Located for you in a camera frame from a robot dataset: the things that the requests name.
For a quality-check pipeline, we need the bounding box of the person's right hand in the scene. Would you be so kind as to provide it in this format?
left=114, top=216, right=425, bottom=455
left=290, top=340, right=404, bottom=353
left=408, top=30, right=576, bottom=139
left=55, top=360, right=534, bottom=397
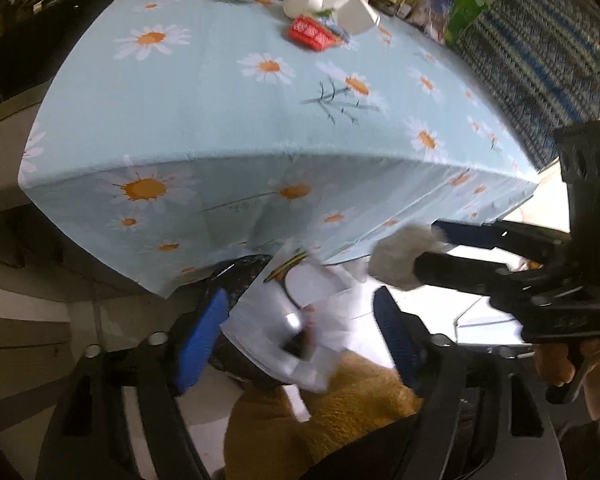
left=534, top=324, right=600, bottom=422

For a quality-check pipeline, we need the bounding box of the dark furniture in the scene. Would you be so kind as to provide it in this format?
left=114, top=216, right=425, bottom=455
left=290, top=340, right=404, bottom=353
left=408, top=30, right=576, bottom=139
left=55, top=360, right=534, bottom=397
left=0, top=0, right=148, bottom=117

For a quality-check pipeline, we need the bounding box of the trash bin with black bag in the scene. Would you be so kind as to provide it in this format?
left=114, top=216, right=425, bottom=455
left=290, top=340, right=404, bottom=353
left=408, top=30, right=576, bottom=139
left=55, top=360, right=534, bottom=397
left=169, top=254, right=293, bottom=392

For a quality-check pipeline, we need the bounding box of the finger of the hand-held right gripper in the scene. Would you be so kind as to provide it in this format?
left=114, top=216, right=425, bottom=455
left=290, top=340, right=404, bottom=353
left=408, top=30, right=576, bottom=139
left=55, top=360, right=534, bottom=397
left=414, top=251, right=533, bottom=306
left=431, top=219, right=572, bottom=263

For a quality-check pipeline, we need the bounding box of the green packet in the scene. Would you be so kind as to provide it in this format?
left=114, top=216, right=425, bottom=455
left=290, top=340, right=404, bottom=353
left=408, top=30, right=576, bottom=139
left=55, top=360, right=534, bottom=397
left=447, top=0, right=490, bottom=47

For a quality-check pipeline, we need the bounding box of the white carton box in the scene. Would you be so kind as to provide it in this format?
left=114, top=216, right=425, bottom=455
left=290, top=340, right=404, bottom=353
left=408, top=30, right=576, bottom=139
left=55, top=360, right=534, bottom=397
left=337, top=0, right=382, bottom=36

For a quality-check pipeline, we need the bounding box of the white cloth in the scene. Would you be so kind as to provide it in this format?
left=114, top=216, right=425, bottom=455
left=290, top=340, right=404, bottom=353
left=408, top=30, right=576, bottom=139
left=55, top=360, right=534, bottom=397
left=369, top=224, right=447, bottom=292

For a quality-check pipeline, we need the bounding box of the brown plush toy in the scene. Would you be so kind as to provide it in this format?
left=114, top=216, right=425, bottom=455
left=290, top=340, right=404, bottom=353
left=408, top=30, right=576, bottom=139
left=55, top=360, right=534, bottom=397
left=222, top=350, right=426, bottom=480

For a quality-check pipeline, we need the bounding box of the white paper wrapper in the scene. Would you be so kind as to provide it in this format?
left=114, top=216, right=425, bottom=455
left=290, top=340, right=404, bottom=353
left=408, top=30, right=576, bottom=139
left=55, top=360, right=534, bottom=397
left=220, top=245, right=376, bottom=393

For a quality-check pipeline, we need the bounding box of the person's right forearm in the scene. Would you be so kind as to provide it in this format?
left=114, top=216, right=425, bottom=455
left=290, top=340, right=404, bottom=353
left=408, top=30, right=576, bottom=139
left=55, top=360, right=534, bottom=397
left=555, top=410, right=600, bottom=480

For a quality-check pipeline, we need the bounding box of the daisy print tablecloth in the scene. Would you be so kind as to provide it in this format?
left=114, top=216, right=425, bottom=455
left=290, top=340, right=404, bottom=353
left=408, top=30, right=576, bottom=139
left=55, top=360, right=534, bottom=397
left=17, top=0, right=539, bottom=301

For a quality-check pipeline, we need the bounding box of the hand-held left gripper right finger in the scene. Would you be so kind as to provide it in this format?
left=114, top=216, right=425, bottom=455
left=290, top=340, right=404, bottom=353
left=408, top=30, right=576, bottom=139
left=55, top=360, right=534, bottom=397
left=372, top=287, right=568, bottom=480

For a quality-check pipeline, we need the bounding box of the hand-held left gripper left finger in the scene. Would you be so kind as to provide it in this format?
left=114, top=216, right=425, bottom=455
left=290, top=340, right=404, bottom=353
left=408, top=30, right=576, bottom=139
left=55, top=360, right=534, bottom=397
left=35, top=287, right=231, bottom=480

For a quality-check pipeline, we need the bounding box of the red snack packet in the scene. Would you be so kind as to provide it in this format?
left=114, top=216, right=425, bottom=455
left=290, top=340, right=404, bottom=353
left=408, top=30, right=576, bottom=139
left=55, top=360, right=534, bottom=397
left=287, top=15, right=339, bottom=54

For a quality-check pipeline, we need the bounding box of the blue woven blanket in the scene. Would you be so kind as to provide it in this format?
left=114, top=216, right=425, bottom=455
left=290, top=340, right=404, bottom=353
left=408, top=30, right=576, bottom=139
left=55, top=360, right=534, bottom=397
left=454, top=0, right=600, bottom=172

